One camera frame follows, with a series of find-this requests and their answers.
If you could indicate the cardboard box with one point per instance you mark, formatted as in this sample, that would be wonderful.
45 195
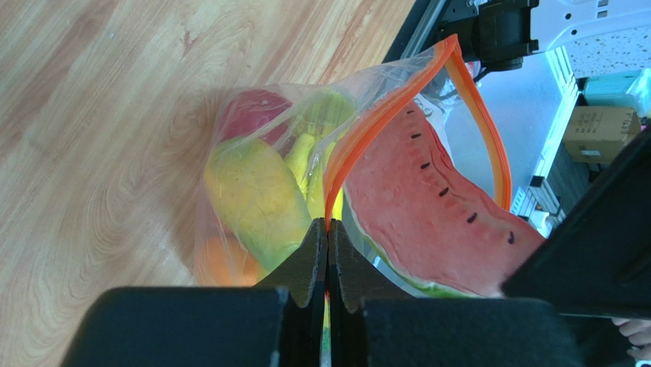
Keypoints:
597 134

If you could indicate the orange persimmon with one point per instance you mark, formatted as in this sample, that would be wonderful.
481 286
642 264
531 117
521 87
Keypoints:
220 261

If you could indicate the person hand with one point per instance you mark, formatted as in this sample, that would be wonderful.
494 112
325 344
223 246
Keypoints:
638 334

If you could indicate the red pomegranate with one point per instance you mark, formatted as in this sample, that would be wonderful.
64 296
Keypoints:
249 111

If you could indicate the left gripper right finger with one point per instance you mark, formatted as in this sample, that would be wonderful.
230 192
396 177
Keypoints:
376 323

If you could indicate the watermelon slice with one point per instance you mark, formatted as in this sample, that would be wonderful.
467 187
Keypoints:
439 231

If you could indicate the clear orange zip top bag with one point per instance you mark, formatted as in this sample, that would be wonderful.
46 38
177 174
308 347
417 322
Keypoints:
380 93

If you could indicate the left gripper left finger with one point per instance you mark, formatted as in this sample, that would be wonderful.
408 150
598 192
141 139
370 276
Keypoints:
277 322

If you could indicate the yellow banana bunch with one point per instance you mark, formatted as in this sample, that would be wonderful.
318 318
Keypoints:
306 160

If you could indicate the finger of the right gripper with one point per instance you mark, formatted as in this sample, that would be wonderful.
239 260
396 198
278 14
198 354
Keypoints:
597 262

